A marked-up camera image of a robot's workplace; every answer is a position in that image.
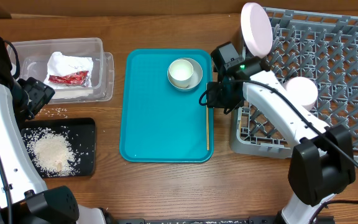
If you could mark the scattered rice grains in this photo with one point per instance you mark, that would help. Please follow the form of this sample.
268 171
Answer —
54 112

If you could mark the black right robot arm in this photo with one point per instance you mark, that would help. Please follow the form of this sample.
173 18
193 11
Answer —
322 161

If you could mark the black tray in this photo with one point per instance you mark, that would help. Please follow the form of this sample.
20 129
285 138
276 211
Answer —
81 135

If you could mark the brown food crumb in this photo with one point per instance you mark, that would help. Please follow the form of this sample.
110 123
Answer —
59 167

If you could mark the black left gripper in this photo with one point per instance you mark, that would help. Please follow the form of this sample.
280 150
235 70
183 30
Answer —
40 94

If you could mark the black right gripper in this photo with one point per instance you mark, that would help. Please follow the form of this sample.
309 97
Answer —
214 102

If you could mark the white rice pile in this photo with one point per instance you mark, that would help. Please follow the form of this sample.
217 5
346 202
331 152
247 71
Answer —
48 148

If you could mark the red sauce packet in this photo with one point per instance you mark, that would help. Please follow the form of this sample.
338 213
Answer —
74 79

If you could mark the grey dishwasher rack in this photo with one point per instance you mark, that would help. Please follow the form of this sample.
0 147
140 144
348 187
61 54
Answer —
323 48

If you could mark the white paper cup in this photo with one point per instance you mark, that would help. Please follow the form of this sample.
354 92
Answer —
180 73

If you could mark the large pink plate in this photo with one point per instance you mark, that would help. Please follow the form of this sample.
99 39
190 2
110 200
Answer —
256 29

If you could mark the wooden chopstick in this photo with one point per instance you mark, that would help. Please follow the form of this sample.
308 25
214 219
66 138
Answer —
207 128

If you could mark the clear plastic bin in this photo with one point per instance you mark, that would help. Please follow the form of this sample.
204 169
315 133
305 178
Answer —
33 56

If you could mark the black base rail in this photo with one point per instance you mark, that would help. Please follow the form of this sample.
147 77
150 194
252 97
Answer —
248 220

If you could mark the grey bowl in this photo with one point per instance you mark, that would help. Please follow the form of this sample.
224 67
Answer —
196 78

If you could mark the teal plastic tray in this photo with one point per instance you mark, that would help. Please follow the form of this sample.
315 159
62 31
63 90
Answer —
160 123

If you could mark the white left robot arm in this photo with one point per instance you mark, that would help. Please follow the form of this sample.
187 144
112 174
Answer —
24 196

